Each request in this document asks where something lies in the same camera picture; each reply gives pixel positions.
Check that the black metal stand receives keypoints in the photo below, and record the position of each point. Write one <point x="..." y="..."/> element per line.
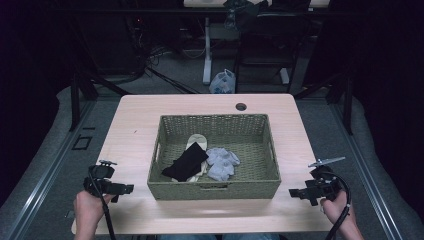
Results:
<point x="75" y="103"/>
<point x="348" y="106"/>

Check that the black sock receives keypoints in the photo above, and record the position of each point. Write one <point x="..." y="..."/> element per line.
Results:
<point x="186" y="164"/>

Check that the white desk top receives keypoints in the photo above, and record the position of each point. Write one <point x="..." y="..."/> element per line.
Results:
<point x="206" y="2"/>

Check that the white plastic bag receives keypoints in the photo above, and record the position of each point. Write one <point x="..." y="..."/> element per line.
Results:
<point x="222" y="83"/>

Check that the green woven basket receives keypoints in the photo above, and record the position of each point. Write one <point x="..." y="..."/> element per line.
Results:
<point x="233" y="160"/>

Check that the dark hanging bag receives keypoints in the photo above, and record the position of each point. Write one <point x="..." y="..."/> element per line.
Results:
<point x="240" y="13"/>

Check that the white desk leg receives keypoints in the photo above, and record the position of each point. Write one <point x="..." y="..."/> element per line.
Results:
<point x="284" y="76"/>
<point x="207" y="56"/>

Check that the light grey sock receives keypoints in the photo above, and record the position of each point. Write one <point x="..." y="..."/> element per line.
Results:
<point x="221" y="165"/>

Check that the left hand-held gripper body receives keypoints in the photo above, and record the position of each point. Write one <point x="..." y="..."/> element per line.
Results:
<point x="100" y="171"/>

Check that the black tape floor mark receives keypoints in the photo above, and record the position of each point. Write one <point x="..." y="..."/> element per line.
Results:
<point x="82" y="142"/>

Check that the cream sock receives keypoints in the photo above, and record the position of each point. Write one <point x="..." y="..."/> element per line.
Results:
<point x="197" y="140"/>

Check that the black metal chair frame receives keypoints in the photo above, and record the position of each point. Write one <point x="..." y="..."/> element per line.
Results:
<point x="266" y="60"/>

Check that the person's right hand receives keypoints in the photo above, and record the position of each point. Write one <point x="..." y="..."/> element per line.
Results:
<point x="336" y="208"/>

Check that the person's left hand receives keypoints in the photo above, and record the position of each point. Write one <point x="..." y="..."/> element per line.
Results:
<point x="87" y="208"/>

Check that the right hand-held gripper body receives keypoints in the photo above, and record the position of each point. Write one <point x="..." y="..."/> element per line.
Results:
<point x="325" y="185"/>

